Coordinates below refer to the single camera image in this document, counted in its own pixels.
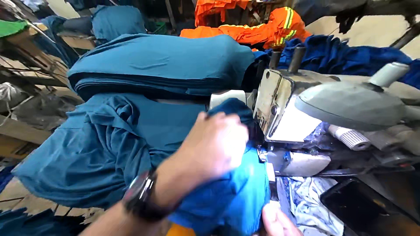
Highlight stack of teal fabric panels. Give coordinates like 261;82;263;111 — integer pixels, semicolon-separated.
67;33;255;101

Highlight grey dome sewing lamp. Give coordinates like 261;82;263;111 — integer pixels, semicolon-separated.
295;62;410;132

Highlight dark teal fabric heap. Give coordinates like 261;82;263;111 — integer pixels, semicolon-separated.
0;208;87;236

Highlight wooden rack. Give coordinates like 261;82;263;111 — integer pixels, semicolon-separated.
0;29;69;87

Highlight clear grey plastic bag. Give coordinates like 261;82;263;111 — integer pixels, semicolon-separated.
10;93;82;131

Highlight white and blue crumpled cloth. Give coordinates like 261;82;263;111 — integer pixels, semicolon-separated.
285;177;345;236

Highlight person's right hand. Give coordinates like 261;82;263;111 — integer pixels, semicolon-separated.
261;201;304;236

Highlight pile of orange reflective garments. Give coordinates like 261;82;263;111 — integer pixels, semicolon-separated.
180;7;312;50

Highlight green cloth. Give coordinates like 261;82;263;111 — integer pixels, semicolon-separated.
0;20;29;38

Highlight pile of dark blue garments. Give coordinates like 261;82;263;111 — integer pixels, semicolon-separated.
253;35;420;90

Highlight worn white sewing machine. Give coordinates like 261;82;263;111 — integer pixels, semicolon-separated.
209;47;420;177

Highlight crumpled teal fabric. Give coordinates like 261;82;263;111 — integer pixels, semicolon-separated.
12;93;210;209

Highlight teal fabric bundle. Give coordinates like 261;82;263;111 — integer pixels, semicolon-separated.
91;5;146;42

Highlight green plastic crate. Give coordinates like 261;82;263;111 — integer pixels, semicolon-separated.
146;22;167;35

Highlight hanging orange garment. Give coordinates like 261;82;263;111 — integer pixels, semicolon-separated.
194;0;250;27

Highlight black smartphone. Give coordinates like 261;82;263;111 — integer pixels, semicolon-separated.
320;177;420;236

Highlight person's left hand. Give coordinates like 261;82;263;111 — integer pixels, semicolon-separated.
174;111;249;185

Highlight bright blue fabric piece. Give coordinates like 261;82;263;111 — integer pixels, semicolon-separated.
168;98;271;236

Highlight brown cardboard box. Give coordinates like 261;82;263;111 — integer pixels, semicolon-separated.
0;134;39;160

